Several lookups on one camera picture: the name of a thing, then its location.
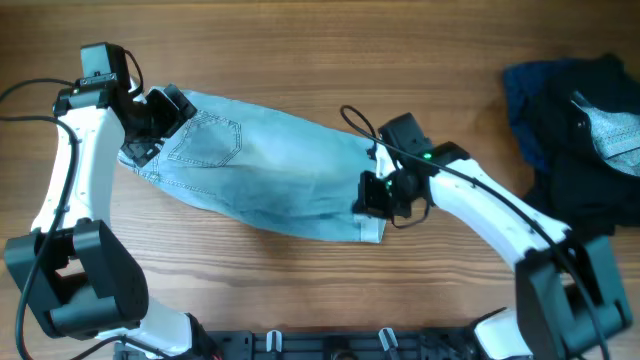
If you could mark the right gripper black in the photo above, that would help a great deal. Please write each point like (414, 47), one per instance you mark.
(367, 200)

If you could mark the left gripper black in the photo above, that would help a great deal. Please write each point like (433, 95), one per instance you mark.
(141, 151)

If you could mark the light blue denim shorts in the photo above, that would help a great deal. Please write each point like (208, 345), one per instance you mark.
(266, 168)

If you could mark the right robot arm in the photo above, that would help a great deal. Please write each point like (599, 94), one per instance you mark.
(568, 289)

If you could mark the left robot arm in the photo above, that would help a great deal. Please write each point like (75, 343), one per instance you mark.
(73, 273)

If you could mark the dark clothes pile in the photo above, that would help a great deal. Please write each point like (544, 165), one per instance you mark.
(571, 182)

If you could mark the grey patterned garment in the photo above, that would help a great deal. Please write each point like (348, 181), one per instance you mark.
(615, 135)

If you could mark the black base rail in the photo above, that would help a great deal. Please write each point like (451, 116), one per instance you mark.
(386, 343)

